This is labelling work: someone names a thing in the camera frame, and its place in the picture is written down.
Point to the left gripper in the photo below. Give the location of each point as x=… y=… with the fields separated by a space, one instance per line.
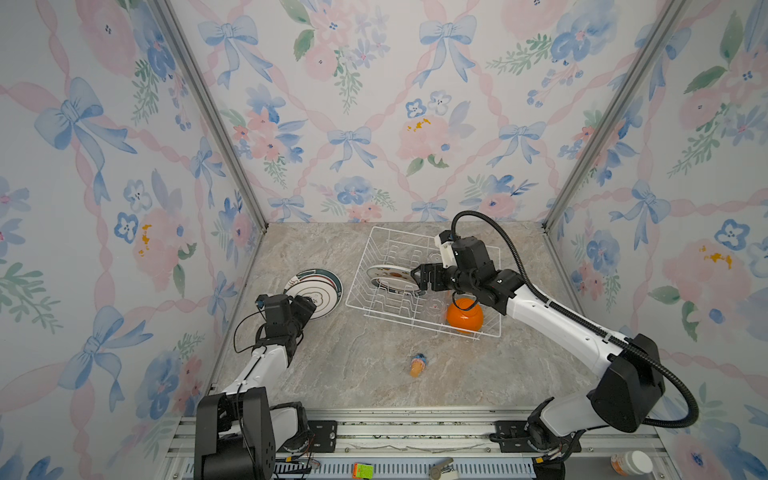
x=300 y=307

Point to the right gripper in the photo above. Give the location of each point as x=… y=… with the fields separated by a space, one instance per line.
x=435 y=272

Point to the plate with fruit pattern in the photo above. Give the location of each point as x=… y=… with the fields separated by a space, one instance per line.
x=393 y=279

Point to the white plate green red rim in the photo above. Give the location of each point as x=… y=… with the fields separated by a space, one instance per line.
x=317 y=274

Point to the white wire dish rack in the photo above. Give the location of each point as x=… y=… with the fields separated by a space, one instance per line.
x=421 y=311

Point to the white plate black flower outline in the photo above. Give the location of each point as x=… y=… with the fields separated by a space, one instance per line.
x=323 y=295

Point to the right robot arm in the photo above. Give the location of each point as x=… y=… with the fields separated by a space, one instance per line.
x=628 y=388

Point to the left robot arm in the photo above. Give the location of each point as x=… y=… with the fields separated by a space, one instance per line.
x=237 y=432

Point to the orange bowl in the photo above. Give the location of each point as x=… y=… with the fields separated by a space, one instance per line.
x=465 y=314

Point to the small ice cream toy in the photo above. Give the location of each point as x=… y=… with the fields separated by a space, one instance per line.
x=418 y=365

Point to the rubiks cube toy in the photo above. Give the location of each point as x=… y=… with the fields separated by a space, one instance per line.
x=363 y=471

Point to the white lidded jar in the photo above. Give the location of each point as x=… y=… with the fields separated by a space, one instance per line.
x=632 y=463

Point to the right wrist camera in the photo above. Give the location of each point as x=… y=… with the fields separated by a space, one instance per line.
x=444 y=243

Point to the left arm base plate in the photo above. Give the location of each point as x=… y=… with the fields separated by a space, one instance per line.
x=318 y=436

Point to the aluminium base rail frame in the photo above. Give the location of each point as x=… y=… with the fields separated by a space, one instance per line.
x=405 y=443

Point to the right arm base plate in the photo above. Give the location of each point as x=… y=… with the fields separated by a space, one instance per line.
x=514 y=436

